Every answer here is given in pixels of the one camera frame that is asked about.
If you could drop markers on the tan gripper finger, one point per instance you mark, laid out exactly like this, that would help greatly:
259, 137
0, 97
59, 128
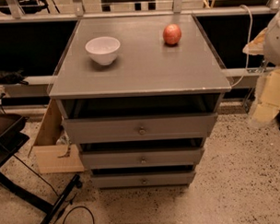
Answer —
267, 103

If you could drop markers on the grey top drawer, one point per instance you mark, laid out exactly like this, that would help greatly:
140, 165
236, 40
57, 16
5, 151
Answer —
110, 130

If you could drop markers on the grey drawer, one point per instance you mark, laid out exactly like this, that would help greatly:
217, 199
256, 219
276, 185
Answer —
142, 158
110, 130
164, 179

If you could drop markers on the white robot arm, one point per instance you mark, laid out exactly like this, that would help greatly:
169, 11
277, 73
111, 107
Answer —
267, 43

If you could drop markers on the grey middle drawer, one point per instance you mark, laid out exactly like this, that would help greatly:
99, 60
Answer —
142, 158

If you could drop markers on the grey drawer cabinet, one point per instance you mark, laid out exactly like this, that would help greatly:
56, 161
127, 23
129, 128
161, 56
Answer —
148, 78

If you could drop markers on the grey bottom drawer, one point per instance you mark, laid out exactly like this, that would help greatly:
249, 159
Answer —
164, 179

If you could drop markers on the red apple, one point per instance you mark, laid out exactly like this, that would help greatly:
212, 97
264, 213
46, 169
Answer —
172, 34

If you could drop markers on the white ceramic bowl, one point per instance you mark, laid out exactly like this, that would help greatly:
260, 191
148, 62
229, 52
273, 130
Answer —
103, 50

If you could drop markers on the cardboard box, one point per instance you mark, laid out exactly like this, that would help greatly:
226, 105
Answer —
53, 155

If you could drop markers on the black tray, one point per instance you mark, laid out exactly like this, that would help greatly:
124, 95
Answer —
11, 125

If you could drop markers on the black metal stand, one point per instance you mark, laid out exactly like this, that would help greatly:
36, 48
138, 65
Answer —
9, 150

